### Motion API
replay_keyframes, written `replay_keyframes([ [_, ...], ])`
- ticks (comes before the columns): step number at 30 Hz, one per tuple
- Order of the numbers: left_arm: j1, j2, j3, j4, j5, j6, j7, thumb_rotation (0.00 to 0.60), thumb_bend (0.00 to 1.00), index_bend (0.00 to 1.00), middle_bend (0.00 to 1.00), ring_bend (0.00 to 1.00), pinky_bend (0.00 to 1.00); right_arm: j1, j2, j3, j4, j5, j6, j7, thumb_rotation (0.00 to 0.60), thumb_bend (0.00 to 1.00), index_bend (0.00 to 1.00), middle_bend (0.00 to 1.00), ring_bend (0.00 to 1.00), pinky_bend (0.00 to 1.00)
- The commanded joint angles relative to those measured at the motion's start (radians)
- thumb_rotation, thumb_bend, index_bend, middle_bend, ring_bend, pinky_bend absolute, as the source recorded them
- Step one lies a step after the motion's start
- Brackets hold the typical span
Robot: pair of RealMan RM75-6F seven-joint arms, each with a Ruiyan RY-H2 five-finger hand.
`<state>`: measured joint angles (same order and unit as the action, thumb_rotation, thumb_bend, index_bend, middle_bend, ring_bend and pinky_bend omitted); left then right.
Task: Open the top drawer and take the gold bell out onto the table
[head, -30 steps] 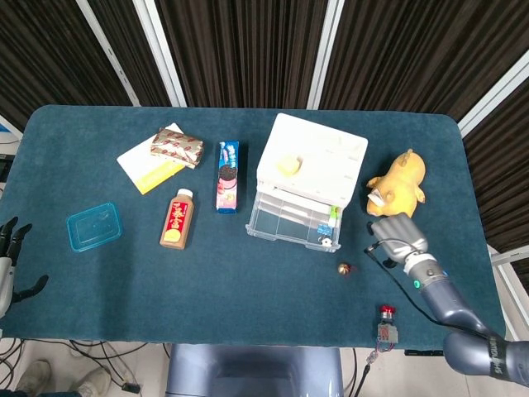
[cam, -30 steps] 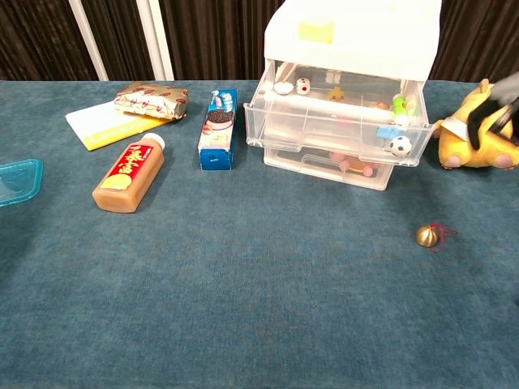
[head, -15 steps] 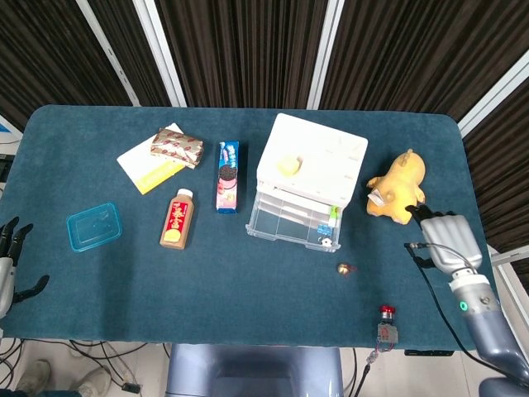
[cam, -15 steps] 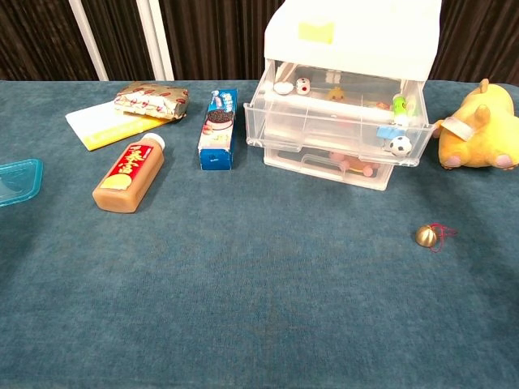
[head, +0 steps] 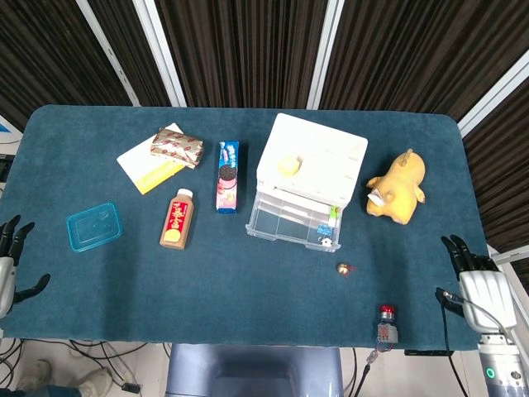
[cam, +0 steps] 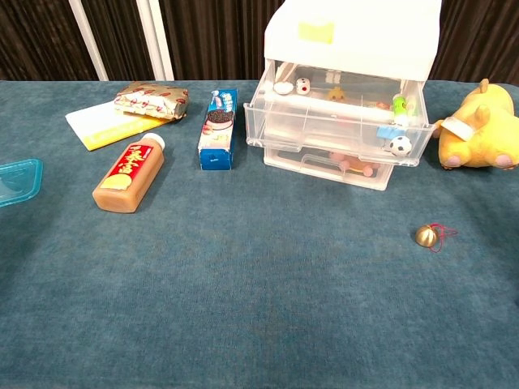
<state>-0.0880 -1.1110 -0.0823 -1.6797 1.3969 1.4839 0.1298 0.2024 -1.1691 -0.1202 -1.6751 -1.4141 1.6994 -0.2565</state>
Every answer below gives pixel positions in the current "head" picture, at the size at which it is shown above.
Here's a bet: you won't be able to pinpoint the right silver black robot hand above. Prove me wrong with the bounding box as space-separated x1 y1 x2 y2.
435 234 517 332

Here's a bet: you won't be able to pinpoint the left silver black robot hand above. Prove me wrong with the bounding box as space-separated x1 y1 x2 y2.
0 214 52 319

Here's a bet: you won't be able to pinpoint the clear plastic drawer with toys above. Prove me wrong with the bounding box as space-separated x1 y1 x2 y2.
245 186 343 252

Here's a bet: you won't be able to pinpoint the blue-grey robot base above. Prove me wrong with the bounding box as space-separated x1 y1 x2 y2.
164 344 344 397

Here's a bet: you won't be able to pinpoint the white plastic drawer unit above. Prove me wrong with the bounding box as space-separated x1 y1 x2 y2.
255 112 369 208

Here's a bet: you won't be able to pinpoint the white shoe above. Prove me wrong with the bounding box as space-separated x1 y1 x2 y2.
18 359 53 390
78 367 111 395

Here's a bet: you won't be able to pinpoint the red emergency stop button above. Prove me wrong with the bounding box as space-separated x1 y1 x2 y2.
375 304 401 344

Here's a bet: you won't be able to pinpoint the blue clear plastic lid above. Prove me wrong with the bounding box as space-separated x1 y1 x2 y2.
65 201 125 252

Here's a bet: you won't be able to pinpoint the black box device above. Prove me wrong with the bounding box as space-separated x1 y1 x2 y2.
0 153 17 183

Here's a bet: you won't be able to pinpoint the yellow plush toy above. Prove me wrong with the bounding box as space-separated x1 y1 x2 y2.
366 148 427 226

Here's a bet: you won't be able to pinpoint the white panel with blue mark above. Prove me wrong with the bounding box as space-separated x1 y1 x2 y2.
0 114 24 146

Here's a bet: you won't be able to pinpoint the white yellow booklet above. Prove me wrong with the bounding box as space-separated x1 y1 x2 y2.
117 122 186 195

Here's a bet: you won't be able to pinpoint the brown milk tea bottle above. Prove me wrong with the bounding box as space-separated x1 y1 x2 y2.
159 188 195 251

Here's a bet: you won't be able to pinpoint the teal table cloth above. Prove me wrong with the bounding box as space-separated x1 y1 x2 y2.
0 103 508 351

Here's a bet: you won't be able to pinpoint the gold foil snack package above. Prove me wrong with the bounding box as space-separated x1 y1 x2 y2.
149 127 205 170

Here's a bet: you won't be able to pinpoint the yellow sticky note pad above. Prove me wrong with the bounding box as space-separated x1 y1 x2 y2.
275 155 303 177

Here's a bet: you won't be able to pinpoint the blue cookie box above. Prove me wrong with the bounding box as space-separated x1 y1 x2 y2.
215 141 241 215

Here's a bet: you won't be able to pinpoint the dark brown pleated curtain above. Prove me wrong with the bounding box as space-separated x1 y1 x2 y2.
0 0 529 290

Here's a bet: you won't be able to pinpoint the white metal frame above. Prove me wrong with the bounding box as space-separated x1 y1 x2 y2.
487 243 529 303

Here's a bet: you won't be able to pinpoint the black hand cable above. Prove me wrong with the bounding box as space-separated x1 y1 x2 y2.
440 289 513 397

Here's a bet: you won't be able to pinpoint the thin multicolour button wire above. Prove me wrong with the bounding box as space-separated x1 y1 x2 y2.
355 341 393 397

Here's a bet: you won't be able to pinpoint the tangled black floor cables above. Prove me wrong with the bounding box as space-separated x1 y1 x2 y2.
0 337 174 394

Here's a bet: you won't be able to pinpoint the thin white post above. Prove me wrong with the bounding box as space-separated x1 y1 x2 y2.
75 0 141 107

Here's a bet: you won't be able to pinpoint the wide white post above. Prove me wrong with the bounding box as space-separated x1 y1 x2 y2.
131 0 188 108

